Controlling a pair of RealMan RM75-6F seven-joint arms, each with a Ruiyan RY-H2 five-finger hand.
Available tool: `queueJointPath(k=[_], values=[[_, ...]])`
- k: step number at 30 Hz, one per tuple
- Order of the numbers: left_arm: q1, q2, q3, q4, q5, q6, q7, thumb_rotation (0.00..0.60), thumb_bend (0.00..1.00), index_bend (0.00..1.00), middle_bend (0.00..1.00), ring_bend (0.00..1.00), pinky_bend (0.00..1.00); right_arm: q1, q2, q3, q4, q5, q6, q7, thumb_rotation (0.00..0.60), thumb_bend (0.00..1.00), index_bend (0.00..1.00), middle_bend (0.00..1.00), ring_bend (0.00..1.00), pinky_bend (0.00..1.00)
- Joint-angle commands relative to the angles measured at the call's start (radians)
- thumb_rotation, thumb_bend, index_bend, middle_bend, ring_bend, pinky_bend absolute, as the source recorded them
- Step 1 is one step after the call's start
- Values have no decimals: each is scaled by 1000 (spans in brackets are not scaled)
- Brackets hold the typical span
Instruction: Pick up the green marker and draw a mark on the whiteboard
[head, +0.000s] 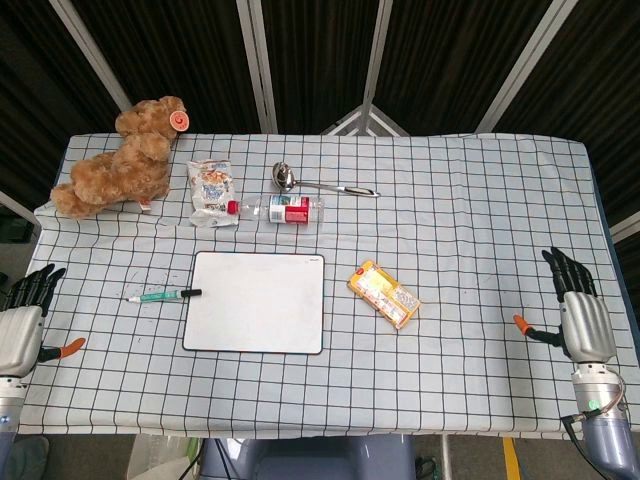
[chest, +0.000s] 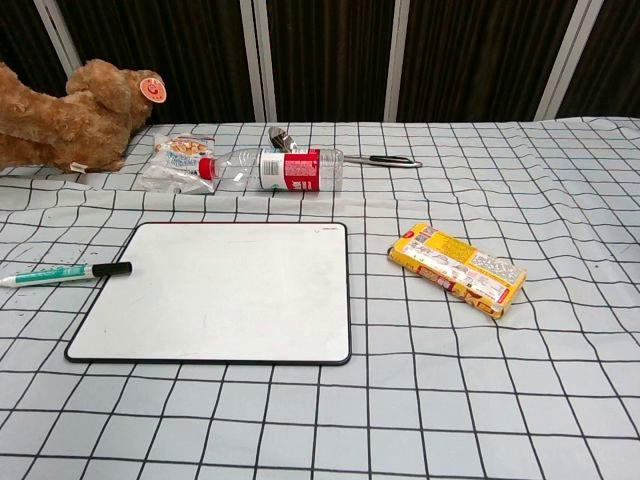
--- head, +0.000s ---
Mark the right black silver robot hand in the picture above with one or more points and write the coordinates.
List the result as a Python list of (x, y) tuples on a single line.
[(590, 325)]

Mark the green marker pen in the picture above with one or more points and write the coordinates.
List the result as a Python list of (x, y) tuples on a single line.
[(160, 297)]

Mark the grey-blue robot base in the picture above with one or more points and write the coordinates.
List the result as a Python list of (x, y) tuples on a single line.
[(310, 457)]

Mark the triangular white metal stand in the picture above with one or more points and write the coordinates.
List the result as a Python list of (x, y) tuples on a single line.
[(365, 117)]

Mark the white snack bag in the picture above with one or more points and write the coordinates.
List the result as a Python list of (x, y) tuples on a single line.
[(212, 187)]

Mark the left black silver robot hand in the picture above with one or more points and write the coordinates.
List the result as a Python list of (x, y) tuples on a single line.
[(20, 335)]

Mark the white aluminium frame post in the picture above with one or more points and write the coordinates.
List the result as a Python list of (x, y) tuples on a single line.
[(525, 60), (257, 60), (90, 50), (375, 50)]

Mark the white checked tablecloth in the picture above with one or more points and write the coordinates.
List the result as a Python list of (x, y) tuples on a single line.
[(450, 225)]

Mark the yellow snack box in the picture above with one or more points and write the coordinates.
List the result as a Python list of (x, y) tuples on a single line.
[(385, 295)]

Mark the brown plush teddy bear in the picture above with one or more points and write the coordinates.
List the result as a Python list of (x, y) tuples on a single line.
[(120, 170)]

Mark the black corrugated partition panel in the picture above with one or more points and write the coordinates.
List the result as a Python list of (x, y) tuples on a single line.
[(320, 50), (600, 75), (450, 50), (175, 50), (30, 75)]

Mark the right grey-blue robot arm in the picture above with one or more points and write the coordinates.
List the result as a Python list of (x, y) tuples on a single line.
[(607, 445)]

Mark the stainless steel ladle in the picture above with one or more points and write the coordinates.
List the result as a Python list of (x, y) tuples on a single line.
[(285, 176)]

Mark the white whiteboard with black rim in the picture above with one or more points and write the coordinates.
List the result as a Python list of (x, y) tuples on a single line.
[(255, 305)]

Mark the clear plastic bottle red cap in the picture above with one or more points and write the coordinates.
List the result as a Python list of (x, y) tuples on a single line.
[(285, 209)]

